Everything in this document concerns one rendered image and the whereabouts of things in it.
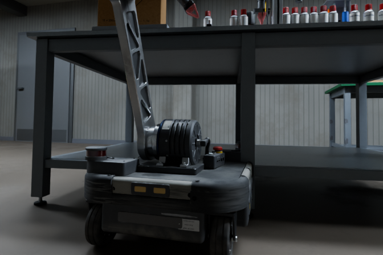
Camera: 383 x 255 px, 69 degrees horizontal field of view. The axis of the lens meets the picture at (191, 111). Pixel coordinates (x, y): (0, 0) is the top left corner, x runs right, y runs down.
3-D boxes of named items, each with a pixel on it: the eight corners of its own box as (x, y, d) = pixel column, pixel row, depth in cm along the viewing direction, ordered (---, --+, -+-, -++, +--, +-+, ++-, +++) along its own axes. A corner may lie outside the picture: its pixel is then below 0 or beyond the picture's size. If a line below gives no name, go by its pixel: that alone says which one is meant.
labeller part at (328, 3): (343, 7, 173) (343, 5, 173) (351, -1, 162) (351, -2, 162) (320, 8, 175) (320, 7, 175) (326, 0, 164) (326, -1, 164)
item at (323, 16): (326, 42, 161) (326, 8, 162) (330, 40, 156) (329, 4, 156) (317, 42, 161) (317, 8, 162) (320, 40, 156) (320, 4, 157)
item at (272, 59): (365, 77, 234) (365, 74, 235) (533, 20, 104) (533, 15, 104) (126, 79, 264) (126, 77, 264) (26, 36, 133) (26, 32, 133)
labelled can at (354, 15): (357, 42, 159) (357, 7, 160) (361, 39, 154) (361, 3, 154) (347, 42, 160) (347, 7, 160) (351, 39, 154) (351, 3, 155)
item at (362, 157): (364, 174, 229) (363, 77, 232) (523, 235, 104) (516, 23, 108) (126, 165, 257) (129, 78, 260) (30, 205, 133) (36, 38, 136)
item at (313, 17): (317, 43, 162) (317, 8, 163) (320, 40, 157) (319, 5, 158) (307, 43, 163) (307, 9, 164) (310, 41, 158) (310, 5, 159)
